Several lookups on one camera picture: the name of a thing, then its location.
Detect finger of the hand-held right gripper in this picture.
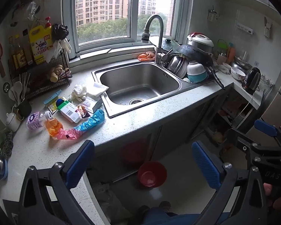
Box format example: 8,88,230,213
226,128,281,167
254,119,281,149

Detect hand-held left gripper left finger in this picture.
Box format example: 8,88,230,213
18,140,95,225

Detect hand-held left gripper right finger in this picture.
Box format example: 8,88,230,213
191,141,270,225

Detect blue and pink plastic bag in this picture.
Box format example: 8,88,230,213
53,108,105,141

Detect red plastic bin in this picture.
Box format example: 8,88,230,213
138,161,168,188

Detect person's right hand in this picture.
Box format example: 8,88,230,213
263,183,281,210

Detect storage shelf unit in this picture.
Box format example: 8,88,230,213
207,90,257,144

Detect orange liquid bottle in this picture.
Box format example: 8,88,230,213
44,111,63,138

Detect stainless steel cabinet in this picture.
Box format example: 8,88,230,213
91,84,233,184

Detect black electric kettle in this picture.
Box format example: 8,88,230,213
241,67,262,96

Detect brown sauce packet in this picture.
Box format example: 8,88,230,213
76,105,91,119

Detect white and green box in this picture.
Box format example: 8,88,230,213
58,100,82,124

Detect purple label bottle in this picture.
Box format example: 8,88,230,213
26,111,46,132

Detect floral white bowl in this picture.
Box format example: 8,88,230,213
230,67,246,82

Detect yellow printed packet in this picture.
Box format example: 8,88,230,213
48,103,61,113

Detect person's leg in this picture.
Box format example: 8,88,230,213
132,201,227,225

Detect crumpled white rubber gloves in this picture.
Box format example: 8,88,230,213
68,84,87,103

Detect blue scrubbing brush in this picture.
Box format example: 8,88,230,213
43,89,62,106

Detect white paper towel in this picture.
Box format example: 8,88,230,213
87,82,110,98

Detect steel wool scrubber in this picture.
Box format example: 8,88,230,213
2,131,14,158

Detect blue dish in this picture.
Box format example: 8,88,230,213
0,159,9,180

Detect black utensil cup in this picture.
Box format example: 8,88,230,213
13,98,32,118

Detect white ceramic teapot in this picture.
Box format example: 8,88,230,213
5,112,21,132

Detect white and teal bowl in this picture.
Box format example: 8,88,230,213
186,61,209,84

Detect white serving spoons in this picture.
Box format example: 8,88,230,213
9,81,23,106

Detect bundle of chopsticks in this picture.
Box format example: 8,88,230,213
19,72,31,100

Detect stainless steel sink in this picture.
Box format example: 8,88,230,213
91,60,212,119

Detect stainless steel bowl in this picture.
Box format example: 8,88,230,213
166,55,188,79

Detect black wok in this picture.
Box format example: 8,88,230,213
172,44,226,90

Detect rice cooker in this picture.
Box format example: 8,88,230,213
187,32,214,53

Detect hanging white gloves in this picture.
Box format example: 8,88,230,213
45,37,72,64

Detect glass pot lid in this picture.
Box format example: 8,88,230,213
161,38,180,55

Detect steel faucet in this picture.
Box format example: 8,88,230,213
140,15,174,65

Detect orange cloth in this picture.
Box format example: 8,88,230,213
137,51,156,62

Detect yellow detergent bottle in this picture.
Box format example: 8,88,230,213
28,17,55,65

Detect amber oil bottle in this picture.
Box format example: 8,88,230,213
9,36,26,70

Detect dark sauce bottle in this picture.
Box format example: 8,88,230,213
22,28,35,66

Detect black plastic bag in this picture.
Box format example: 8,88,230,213
52,23,69,41

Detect window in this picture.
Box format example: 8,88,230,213
62,0,195,60

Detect black wire rack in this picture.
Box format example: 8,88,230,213
8,49,71,100

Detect white wall utensil holder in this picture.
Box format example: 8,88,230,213
264,16,273,38

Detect white wall power strip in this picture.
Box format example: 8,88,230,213
236,22,255,35

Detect metal wall utensil holder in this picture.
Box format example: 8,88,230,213
208,9,220,22

